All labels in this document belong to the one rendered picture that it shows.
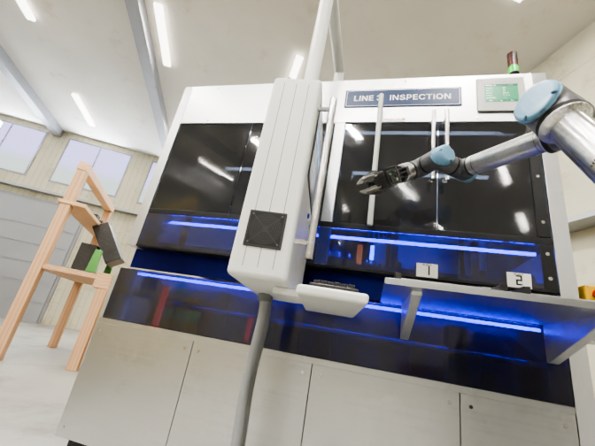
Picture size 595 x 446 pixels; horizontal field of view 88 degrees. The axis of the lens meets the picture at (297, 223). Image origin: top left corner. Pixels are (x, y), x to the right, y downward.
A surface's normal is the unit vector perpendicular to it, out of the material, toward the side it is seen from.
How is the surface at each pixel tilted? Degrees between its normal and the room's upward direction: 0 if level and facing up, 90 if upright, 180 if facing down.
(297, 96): 90
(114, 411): 90
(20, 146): 90
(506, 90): 90
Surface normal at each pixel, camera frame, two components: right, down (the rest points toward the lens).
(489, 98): -0.21, -0.38
